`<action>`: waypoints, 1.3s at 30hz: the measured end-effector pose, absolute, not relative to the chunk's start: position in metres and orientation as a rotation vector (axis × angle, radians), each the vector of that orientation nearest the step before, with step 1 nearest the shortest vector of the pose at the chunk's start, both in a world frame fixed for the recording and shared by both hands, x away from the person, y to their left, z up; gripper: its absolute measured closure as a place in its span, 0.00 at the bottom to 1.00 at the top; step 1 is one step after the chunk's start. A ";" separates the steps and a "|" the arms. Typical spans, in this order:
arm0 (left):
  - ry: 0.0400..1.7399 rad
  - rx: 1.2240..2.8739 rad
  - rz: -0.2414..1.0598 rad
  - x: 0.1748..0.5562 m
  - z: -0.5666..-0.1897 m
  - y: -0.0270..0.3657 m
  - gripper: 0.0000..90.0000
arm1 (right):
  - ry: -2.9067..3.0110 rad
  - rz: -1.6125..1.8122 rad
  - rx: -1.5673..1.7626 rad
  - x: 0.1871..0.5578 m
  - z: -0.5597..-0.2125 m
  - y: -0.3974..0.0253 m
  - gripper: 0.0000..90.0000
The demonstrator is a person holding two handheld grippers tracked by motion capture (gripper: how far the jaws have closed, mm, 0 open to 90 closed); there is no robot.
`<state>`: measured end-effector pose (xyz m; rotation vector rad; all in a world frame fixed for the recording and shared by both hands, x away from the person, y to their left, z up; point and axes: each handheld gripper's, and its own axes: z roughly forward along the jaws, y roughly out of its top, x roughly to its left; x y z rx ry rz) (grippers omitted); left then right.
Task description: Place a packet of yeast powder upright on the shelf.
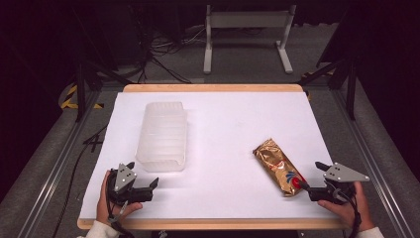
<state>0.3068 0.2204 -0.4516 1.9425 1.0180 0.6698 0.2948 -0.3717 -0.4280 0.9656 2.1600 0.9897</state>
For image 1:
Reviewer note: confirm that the white metal stand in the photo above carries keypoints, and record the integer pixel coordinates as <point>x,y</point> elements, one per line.
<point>247,19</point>

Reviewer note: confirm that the person's left white sleeve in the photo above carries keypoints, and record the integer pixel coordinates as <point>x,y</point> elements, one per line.
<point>99,231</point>

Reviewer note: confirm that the person's right white sleeve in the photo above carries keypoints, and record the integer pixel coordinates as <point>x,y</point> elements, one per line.
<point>371,233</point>

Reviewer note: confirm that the translucent plastic container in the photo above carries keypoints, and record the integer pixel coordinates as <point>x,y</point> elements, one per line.
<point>163,135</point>

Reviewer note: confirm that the yellow black floor tape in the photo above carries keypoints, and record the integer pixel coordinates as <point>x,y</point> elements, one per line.
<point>71,99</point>

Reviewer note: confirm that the aluminium floor rail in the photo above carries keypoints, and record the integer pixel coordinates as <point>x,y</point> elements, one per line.
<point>56,168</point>
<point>373,168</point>

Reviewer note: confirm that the black metal stand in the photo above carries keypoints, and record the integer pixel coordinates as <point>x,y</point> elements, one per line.
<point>80,92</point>
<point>351,92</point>

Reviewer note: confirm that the white table sheet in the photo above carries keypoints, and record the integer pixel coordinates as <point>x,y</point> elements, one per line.
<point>224,132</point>

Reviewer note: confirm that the person's white sleeve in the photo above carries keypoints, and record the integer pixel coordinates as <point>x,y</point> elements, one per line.
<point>371,233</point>
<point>99,231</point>

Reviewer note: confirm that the person's left hand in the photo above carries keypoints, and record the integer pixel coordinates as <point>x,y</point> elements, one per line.
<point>105,208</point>

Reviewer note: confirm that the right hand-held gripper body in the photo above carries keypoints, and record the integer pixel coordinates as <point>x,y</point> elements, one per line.
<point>343,174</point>

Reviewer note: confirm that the gold foil snack packet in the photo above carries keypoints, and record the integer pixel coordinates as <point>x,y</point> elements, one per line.
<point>277,163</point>

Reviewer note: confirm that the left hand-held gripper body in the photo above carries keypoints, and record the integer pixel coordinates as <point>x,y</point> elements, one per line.
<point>125,178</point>

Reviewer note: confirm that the person's right hand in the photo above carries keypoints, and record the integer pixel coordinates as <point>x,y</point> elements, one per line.
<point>346,210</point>

